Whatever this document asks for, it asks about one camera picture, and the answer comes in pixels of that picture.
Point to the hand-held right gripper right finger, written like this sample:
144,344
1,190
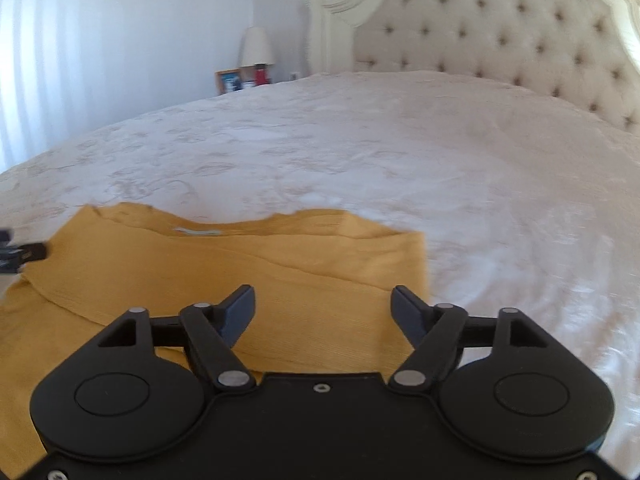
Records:
407,312

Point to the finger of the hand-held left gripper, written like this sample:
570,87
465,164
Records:
34,251

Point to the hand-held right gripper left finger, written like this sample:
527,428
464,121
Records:
239,312

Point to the yellow knit sweater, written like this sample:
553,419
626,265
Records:
280,280

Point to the white floral bedspread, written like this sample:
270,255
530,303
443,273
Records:
380,160

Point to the white curtain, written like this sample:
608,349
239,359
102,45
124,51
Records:
45,50

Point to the red bottle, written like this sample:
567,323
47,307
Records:
261,75

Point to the white shade table lamp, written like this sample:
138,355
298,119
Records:
256,45

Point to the cream tufted headboard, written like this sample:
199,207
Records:
500,25

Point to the wooden picture frame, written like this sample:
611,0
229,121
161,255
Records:
229,81

